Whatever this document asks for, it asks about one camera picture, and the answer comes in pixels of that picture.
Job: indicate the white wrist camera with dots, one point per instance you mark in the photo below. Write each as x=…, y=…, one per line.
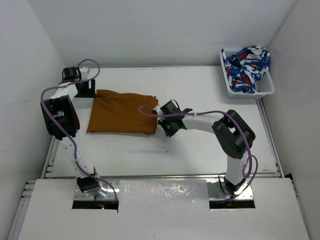
x=84, y=73
x=157, y=111

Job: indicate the blue white patterned cloth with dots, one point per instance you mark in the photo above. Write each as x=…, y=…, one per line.
x=244, y=68

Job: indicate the brown trousers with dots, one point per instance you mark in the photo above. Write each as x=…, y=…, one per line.
x=114, y=112

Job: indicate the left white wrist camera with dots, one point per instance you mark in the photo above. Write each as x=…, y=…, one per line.
x=84, y=73

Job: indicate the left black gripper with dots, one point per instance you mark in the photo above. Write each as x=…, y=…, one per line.
x=90, y=92

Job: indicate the aluminium table frame rail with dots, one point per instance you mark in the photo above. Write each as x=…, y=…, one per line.
x=50, y=160

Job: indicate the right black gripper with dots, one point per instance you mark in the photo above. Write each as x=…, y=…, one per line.
x=169, y=132

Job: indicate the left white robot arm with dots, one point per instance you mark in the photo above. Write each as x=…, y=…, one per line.
x=87, y=178

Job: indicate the white front cover board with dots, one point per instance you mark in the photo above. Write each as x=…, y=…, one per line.
x=164, y=210

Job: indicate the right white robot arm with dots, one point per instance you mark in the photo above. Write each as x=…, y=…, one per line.
x=231, y=131

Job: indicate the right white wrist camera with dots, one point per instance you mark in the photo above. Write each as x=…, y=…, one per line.
x=157, y=111

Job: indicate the white plastic basket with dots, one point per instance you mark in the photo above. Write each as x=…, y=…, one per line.
x=264, y=86

